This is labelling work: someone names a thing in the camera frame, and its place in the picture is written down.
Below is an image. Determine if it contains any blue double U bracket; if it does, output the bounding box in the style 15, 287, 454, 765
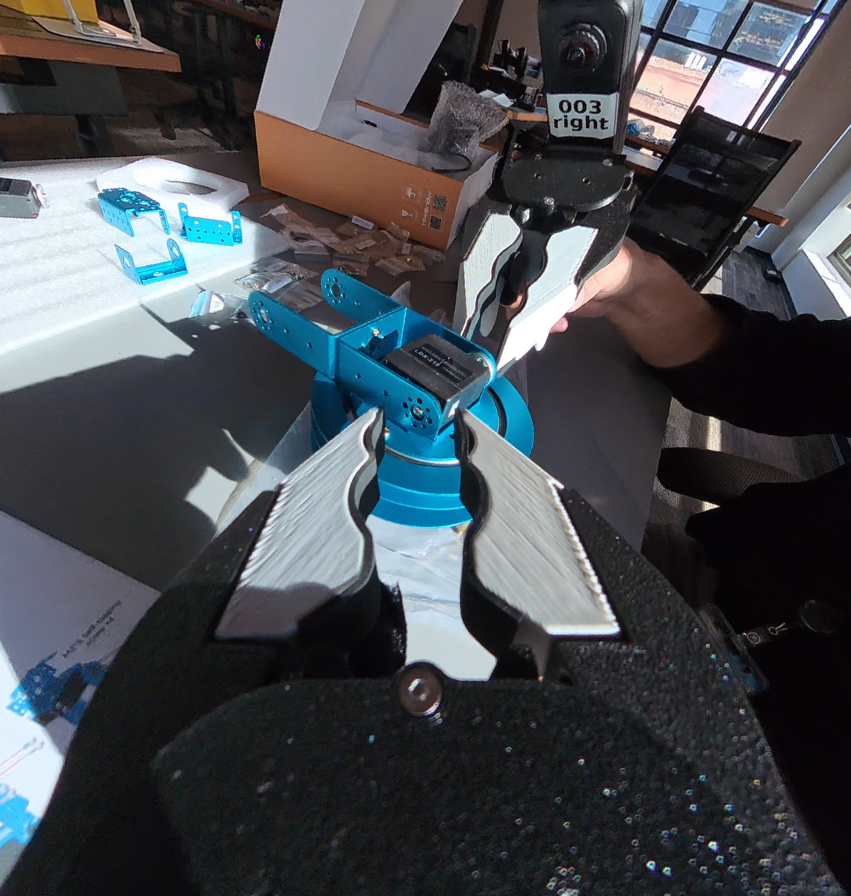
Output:
249, 269, 468, 445

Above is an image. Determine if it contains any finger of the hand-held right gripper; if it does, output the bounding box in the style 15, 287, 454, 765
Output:
455, 209, 524, 344
495, 225, 601, 378

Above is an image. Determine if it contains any blue multi-hole bracket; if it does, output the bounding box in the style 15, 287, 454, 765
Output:
97, 188, 171, 239

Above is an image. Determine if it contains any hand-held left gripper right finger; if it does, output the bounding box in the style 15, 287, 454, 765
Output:
453, 409, 624, 681

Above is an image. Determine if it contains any blue perforated U bracket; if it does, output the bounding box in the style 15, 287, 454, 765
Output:
177, 203, 243, 246

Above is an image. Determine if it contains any small blue U bracket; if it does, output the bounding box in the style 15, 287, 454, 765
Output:
114, 238, 190, 286

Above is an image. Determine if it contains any orange cardboard box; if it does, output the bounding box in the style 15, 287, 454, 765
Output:
254, 0, 500, 252

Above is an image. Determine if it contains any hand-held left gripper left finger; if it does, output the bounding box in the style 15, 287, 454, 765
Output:
214, 407, 388, 644

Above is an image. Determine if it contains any wooden edged desk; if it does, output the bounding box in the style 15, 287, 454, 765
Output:
0, 21, 181, 116

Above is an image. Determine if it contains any black lanyard with clip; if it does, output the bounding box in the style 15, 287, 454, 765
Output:
702, 598, 846, 694

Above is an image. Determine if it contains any large window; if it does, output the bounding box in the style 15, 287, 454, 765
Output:
628, 0, 846, 141

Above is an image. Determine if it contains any white foam sheet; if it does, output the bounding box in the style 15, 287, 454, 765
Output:
0, 157, 293, 365

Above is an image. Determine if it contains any blue round servo base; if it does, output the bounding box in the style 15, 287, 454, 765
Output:
310, 336, 535, 526

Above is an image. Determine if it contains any pile of screw bags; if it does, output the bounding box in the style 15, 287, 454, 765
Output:
233, 203, 447, 309

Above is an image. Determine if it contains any grey desk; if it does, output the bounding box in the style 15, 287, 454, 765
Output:
0, 150, 675, 896

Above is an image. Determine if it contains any silver bubble bag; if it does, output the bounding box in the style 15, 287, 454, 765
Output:
425, 80, 510, 158

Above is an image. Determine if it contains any white foam block with cutout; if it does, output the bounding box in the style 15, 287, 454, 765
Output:
97, 157, 250, 214

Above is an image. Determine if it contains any grey servo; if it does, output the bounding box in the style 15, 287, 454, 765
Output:
0, 175, 49, 219

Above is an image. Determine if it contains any person's dark clothed torso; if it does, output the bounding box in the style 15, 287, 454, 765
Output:
642, 441, 851, 896

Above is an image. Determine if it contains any printed instruction sheet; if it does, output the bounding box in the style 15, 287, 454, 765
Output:
0, 500, 160, 896

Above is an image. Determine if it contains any black office chair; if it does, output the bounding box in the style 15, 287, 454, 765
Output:
625, 108, 803, 291

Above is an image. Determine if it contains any person's right hand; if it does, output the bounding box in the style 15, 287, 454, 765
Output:
548, 238, 717, 368

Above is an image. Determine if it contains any person's right forearm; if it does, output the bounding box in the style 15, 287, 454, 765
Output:
646, 293, 851, 442

